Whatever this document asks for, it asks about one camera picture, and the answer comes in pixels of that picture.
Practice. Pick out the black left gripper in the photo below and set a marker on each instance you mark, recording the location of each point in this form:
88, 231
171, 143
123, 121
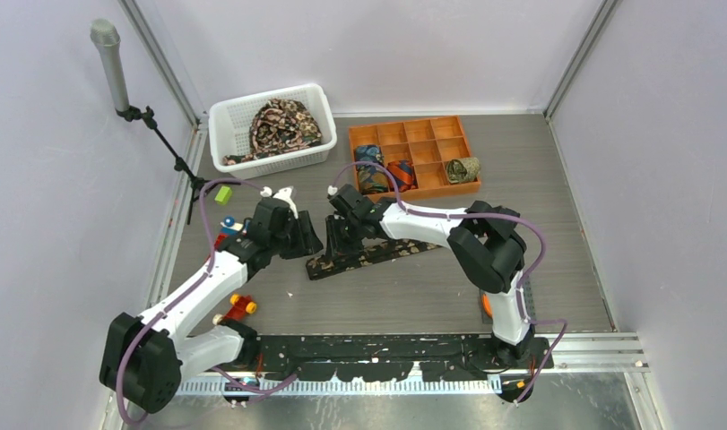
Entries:
307, 244

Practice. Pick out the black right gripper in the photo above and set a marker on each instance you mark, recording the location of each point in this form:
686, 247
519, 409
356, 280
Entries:
335, 247

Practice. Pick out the black gold floral tie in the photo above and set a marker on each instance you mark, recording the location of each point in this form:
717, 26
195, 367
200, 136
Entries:
322, 267

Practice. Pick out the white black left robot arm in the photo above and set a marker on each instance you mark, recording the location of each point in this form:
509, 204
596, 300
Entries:
146, 357

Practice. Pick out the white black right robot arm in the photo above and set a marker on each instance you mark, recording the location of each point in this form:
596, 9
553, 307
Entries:
481, 237

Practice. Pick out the pile of floral ties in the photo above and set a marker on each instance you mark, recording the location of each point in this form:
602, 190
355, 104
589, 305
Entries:
280, 126

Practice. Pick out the navy floral rolled tie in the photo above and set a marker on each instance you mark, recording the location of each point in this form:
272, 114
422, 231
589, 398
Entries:
372, 180

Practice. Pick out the red white toy block truck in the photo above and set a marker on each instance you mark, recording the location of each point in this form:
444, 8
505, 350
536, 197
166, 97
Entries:
230, 227

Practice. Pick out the small red toy car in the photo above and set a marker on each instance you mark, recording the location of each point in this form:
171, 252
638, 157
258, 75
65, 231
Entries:
241, 306

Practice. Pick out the teal navy rolled tie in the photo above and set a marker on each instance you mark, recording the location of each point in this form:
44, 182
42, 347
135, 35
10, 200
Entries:
368, 157

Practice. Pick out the orange navy striped rolled tie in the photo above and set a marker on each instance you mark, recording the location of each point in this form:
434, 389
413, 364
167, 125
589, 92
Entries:
403, 172

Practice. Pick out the green toy block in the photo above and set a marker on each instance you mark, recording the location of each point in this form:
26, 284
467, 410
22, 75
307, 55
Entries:
223, 195

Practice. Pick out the orange wooden divided tray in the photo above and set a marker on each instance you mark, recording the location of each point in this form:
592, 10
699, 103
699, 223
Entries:
429, 143

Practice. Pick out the green patterned rolled tie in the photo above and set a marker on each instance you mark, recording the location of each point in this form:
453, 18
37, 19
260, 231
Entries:
462, 170

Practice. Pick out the white plastic basket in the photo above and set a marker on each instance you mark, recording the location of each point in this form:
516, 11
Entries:
230, 120

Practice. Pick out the orange curved toy piece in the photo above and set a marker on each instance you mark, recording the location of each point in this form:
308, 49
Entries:
486, 305

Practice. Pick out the grey studded baseplate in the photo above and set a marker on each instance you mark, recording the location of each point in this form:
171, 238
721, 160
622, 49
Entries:
528, 303

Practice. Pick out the black microphone tripod stand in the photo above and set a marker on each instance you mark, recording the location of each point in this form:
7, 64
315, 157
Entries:
199, 186

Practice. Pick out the grey microphone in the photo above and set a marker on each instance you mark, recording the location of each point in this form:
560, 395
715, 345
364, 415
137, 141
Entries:
106, 39

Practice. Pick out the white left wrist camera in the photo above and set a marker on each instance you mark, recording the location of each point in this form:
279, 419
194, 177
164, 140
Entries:
286, 194

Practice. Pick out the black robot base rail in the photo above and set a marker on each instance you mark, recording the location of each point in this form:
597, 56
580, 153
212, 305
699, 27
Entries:
386, 358

